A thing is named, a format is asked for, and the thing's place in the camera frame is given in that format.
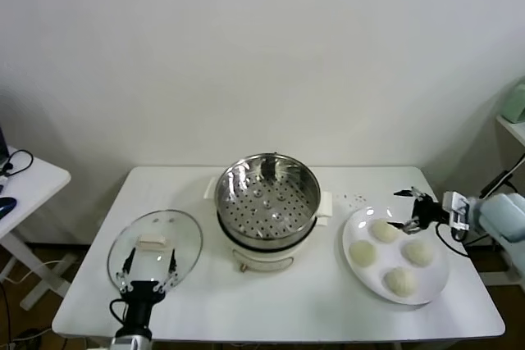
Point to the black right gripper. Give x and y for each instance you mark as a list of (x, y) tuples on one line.
[(426, 212)]

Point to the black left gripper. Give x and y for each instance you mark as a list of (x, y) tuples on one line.
[(141, 296)]

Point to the white steamed baozi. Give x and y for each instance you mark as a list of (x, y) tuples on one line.
[(363, 253), (384, 230), (417, 252), (400, 281)]

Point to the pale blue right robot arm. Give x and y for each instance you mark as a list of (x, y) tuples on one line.
[(500, 214)]

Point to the stainless steel steamer pot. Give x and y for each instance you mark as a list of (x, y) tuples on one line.
[(266, 202)]

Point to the round glass pot lid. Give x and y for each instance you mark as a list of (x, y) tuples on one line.
[(152, 223)]

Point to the white round plate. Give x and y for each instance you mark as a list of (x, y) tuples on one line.
[(377, 276)]

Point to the white electric cooker base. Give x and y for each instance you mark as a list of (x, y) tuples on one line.
[(266, 257)]

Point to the white shelf rack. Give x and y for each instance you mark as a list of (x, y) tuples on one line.
[(512, 128)]

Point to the white side table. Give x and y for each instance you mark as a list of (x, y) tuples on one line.
[(37, 178)]

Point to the pale green box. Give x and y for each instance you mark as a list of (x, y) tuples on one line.
[(514, 100)]

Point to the blue computer mouse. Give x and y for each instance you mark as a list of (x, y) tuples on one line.
[(7, 206)]

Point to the dark laptop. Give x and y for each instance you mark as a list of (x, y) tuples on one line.
[(2, 145)]

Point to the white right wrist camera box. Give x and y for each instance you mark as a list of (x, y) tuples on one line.
[(456, 210)]

